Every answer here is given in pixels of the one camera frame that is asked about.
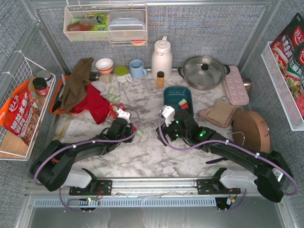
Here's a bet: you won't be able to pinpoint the pepper grinder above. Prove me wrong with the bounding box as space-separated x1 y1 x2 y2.
89 72 113 83

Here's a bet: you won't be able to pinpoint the blue mug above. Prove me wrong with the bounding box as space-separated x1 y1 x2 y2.
129 59 147 79

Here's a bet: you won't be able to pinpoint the white wire basket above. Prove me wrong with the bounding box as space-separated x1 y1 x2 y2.
261 41 304 132
0 50 56 161

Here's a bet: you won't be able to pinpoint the red cloth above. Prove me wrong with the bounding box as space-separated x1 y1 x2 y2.
69 85 110 124

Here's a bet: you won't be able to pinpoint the steel pot with lid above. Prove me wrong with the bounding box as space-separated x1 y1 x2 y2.
178 56 230 91

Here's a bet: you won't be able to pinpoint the clear plastic containers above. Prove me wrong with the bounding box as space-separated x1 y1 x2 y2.
108 10 146 40

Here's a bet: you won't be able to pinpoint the purple cable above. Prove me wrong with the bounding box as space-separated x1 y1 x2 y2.
33 104 141 213
158 110 299 212

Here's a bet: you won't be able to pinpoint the red capsule cluster two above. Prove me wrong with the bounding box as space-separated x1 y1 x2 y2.
109 111 118 119

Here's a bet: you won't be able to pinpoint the green lid cup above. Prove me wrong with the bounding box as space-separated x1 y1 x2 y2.
114 66 132 83

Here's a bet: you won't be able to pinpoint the brown cloth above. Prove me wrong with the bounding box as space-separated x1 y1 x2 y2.
60 57 94 113

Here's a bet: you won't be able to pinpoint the pink egg tray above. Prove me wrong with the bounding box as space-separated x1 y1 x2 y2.
223 65 249 106

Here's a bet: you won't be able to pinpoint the orange snack bag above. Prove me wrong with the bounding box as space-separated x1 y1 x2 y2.
0 80 40 146

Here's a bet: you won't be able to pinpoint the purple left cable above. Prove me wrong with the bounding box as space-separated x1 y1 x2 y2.
33 104 141 213

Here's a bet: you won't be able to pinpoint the round wooden board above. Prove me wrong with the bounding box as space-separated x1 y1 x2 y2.
232 111 270 153

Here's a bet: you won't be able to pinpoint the orange spice bottle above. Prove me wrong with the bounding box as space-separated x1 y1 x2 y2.
156 71 164 87

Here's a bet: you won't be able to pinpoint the green capsule pair left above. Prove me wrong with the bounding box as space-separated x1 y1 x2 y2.
108 95 115 102

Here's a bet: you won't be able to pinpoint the dark lid jar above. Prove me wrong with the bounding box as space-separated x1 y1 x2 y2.
32 77 49 96

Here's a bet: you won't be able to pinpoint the red seasoning packet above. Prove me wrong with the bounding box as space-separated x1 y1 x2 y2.
270 13 304 117

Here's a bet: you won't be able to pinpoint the white thermos jug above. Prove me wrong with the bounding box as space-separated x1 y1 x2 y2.
151 36 173 81

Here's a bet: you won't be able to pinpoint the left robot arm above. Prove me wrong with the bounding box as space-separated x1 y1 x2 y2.
30 118 135 193

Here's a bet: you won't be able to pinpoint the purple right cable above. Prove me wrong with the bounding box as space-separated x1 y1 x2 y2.
158 110 299 212

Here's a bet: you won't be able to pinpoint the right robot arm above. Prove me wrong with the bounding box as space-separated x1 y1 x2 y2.
156 106 295 203

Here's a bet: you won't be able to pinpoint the white wire basket left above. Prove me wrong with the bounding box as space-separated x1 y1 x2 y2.
0 50 56 161

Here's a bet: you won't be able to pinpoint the cream wall rack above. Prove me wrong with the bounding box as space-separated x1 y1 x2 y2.
63 3 148 46

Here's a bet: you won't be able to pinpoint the orange tray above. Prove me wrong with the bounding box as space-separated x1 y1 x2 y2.
48 78 64 114

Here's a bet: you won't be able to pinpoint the white wire basket right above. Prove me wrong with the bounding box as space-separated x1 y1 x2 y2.
261 41 304 132

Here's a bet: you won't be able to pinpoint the teal storage basket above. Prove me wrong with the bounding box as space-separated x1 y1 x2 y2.
163 86 194 116

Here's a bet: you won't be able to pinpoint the steel ladle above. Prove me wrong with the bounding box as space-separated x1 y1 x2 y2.
242 78 253 93

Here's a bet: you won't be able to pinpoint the purple knife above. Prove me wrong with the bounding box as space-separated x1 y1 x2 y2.
206 157 227 164

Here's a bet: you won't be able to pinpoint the green capsule in cluster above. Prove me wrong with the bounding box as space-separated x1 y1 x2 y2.
113 105 118 112

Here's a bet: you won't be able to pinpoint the green drink packet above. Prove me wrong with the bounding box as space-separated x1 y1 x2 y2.
85 12 109 31

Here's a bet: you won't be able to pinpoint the white orange bowl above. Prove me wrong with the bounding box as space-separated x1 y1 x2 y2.
95 58 114 74

